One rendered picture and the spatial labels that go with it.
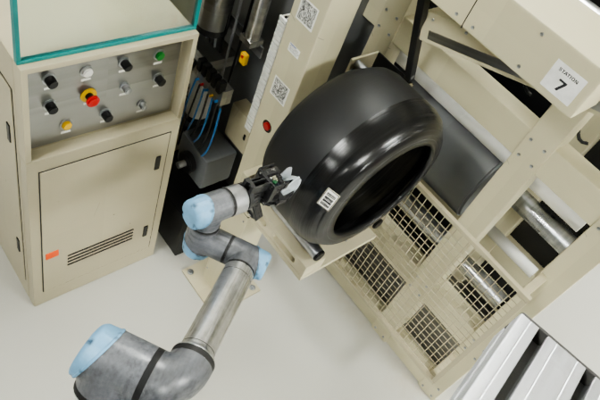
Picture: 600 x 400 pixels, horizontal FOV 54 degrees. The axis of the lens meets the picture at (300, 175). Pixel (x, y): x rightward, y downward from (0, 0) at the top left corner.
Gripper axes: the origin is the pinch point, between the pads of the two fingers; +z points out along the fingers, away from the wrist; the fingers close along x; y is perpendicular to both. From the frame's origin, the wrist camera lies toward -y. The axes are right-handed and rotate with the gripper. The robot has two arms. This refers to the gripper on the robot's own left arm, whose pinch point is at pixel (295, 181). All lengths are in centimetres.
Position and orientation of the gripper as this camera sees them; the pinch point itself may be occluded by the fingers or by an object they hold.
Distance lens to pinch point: 161.5
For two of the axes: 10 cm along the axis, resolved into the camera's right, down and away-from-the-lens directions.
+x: -6.0, -7.1, 3.8
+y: 3.7, -6.6, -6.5
